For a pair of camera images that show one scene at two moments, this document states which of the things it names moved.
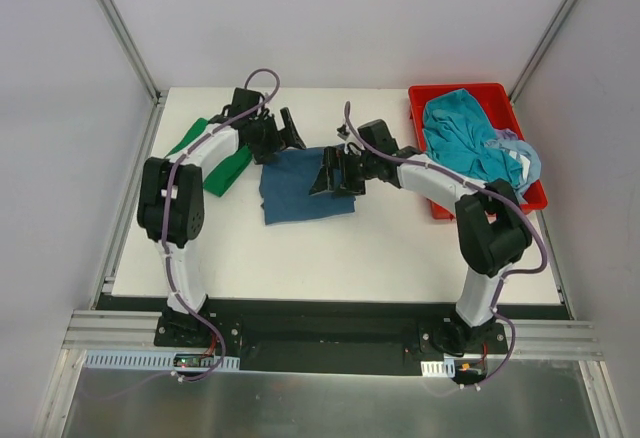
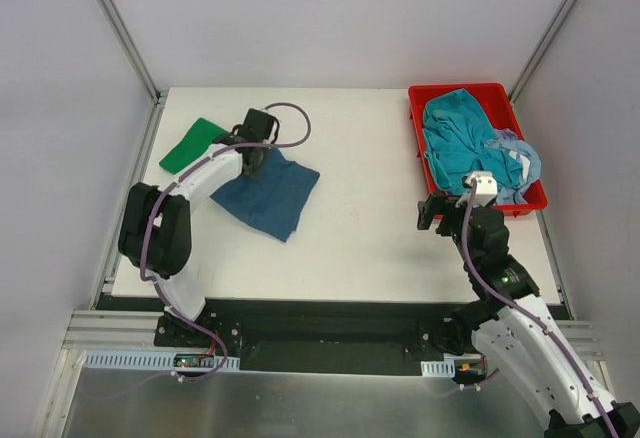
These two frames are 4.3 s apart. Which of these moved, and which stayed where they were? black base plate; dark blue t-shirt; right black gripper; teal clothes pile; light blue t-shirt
Moved: dark blue t-shirt; right black gripper
Stayed: black base plate; light blue t-shirt; teal clothes pile
